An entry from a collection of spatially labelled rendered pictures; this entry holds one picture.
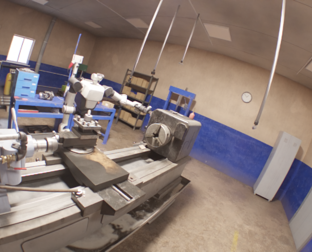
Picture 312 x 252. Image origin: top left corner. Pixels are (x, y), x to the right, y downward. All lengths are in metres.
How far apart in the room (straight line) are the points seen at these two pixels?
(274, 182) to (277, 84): 2.73
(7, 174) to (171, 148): 1.61
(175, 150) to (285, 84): 4.21
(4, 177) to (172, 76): 5.47
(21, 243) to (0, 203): 0.23
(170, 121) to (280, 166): 3.54
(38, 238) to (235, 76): 5.28
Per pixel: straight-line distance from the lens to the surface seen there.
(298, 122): 5.31
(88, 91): 1.72
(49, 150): 0.90
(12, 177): 0.79
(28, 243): 0.97
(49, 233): 0.98
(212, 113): 5.09
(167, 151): 1.91
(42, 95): 2.87
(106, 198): 0.99
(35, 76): 2.80
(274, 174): 4.76
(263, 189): 4.84
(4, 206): 0.88
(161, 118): 1.92
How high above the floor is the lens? 1.52
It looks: 11 degrees down
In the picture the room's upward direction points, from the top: 20 degrees clockwise
